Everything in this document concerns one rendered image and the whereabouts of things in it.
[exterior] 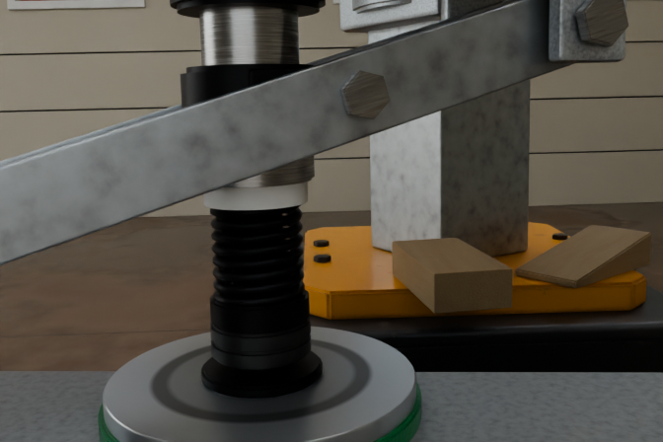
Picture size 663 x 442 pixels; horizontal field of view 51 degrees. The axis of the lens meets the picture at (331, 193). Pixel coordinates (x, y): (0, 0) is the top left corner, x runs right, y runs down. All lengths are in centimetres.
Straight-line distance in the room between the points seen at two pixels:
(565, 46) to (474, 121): 65
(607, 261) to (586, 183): 596
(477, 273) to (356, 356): 36
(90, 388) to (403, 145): 70
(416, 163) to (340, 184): 540
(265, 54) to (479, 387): 29
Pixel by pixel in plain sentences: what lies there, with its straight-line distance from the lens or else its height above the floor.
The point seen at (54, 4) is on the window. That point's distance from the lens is 681.
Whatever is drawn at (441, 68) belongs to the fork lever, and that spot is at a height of 106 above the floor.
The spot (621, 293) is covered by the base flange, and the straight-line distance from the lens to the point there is 105.
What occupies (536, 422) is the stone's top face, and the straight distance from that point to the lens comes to 51.
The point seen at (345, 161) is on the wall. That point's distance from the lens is 648.
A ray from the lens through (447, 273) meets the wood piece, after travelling 86.
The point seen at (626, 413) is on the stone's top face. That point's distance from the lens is 54.
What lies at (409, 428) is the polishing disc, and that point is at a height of 83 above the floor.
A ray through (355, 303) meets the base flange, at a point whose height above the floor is 76.
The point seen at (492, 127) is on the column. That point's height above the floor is 99.
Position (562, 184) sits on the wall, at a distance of 694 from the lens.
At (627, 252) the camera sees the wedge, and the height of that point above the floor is 81.
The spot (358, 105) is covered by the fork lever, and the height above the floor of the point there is 104.
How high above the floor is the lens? 104
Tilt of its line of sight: 8 degrees down
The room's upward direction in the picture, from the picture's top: 1 degrees counter-clockwise
